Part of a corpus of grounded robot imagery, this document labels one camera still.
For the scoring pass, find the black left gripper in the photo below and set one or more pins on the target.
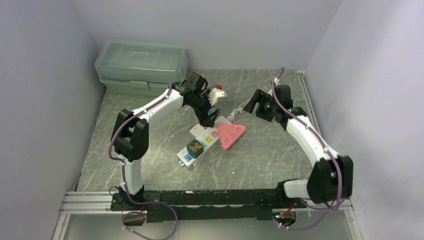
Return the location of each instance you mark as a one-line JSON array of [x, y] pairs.
[[205, 120]]

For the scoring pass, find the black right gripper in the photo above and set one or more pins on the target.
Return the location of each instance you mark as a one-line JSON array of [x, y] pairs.
[[260, 97]]

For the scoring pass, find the white multicolour power strip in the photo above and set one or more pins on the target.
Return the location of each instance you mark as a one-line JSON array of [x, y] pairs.
[[185, 159]]

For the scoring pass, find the pink triangular power strip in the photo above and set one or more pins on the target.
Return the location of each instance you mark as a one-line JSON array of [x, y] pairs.
[[229, 134]]

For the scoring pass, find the dark green cube socket adapter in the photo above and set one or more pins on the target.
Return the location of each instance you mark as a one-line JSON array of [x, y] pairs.
[[195, 148]]

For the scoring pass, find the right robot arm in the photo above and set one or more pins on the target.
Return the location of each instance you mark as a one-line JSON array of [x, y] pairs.
[[331, 179]]

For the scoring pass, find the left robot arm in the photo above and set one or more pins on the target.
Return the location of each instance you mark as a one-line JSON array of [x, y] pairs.
[[130, 137]]

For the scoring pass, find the white flat plug adapter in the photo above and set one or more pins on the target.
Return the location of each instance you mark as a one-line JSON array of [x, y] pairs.
[[197, 130]]

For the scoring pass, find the small pink charger plug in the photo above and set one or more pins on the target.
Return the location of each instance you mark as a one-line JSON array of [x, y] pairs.
[[214, 134]]

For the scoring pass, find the green plastic storage box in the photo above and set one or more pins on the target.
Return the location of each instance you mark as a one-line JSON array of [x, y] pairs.
[[140, 68]]

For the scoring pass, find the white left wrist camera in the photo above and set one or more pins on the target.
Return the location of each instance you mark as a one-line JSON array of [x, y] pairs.
[[217, 93]]

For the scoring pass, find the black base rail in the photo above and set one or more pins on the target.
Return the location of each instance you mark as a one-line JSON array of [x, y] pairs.
[[169, 205]]

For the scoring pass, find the aluminium frame rail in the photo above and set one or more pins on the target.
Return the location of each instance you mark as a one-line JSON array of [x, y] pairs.
[[101, 204]]

